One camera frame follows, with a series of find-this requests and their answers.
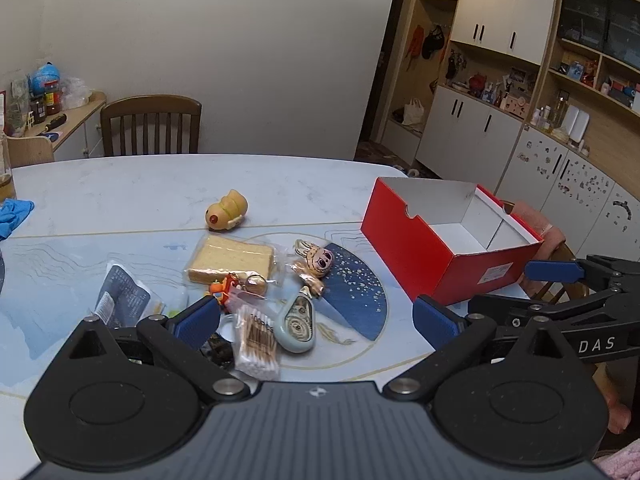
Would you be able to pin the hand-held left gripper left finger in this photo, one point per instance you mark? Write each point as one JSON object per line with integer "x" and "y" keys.
{"x": 196, "y": 319}

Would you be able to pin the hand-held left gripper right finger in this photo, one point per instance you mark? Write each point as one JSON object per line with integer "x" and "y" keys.
{"x": 436, "y": 324}

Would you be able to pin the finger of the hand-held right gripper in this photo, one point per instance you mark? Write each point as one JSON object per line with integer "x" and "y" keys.
{"x": 520, "y": 310}
{"x": 552, "y": 271}

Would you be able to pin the orange toy figure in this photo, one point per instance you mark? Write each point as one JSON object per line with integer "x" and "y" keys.
{"x": 225, "y": 290}

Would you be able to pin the black snack packet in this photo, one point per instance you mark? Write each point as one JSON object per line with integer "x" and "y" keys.
{"x": 220, "y": 352}

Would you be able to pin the cotton swab pack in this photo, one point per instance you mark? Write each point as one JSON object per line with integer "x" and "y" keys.
{"x": 256, "y": 345}

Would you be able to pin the bread slice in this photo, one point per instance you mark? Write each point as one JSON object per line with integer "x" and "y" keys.
{"x": 230, "y": 260}

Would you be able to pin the orange biscuit snack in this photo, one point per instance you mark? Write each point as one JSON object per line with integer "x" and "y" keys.
{"x": 256, "y": 285}

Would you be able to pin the dark blue labelled packet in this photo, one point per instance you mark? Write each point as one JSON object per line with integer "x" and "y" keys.
{"x": 122, "y": 295}

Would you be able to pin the red cardboard box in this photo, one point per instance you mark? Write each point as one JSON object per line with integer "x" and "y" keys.
{"x": 410, "y": 245}

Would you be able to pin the pale green correction tape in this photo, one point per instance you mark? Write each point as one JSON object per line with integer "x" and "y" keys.
{"x": 295, "y": 325}

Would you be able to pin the gold candy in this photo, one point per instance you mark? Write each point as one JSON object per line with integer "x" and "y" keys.
{"x": 312, "y": 286}

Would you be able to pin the person's right hand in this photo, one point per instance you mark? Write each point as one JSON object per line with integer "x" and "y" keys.
{"x": 618, "y": 410}

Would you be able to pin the wooden chair with towel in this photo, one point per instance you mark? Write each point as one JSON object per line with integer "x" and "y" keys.
{"x": 577, "y": 292}

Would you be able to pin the pink towel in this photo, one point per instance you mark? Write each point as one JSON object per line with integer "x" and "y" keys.
{"x": 532, "y": 217}

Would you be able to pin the pink fuzzy clothing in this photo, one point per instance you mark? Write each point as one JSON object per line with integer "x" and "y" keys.
{"x": 620, "y": 460}

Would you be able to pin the patterned floor rug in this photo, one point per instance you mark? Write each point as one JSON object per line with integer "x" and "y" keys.
{"x": 382, "y": 152}

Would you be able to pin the red kettle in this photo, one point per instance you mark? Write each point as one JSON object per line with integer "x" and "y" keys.
{"x": 477, "y": 81}

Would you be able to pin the blue cloth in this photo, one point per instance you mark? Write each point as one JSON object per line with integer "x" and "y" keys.
{"x": 14, "y": 215}

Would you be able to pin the beige tote bag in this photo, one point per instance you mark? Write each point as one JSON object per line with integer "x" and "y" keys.
{"x": 413, "y": 112}

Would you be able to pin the dark wooden chair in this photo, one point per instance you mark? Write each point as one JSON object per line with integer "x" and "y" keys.
{"x": 150, "y": 110}

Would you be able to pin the light wooden chair back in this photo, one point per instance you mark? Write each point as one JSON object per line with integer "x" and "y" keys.
{"x": 31, "y": 151}

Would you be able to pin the drinking glass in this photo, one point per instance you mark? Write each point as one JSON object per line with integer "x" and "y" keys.
{"x": 5, "y": 170}

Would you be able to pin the clear plastic bag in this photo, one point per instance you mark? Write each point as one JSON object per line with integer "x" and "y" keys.
{"x": 76, "y": 91}

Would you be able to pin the red sauce jar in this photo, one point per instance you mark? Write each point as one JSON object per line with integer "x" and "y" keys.
{"x": 52, "y": 101}

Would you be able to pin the orange hanging bag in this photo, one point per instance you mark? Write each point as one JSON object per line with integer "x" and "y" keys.
{"x": 414, "y": 46}

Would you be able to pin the white wall cabinet unit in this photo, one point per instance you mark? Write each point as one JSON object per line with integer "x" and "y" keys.
{"x": 500, "y": 10}

